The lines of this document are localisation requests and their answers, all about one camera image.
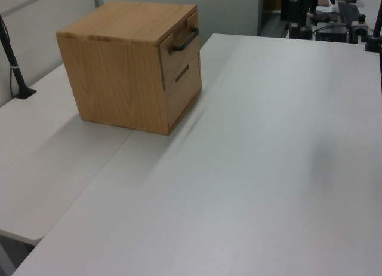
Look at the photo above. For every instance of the light oak wooden cabinet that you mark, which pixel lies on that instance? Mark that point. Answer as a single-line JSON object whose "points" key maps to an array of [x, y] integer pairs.
{"points": [[113, 73]]}

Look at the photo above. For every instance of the black pole stand with base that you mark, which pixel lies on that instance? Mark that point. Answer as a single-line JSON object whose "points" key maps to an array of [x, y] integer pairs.
{"points": [[15, 70]]}

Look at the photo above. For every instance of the black computer keyboard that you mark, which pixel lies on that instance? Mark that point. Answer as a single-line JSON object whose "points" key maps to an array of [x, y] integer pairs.
{"points": [[349, 13]]}

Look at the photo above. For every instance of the grey box with black knob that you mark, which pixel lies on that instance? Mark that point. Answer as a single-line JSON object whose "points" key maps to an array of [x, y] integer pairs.
{"points": [[359, 24]]}

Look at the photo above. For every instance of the black clamped pole stand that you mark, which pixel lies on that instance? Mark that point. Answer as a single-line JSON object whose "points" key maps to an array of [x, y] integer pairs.
{"points": [[373, 40]]}

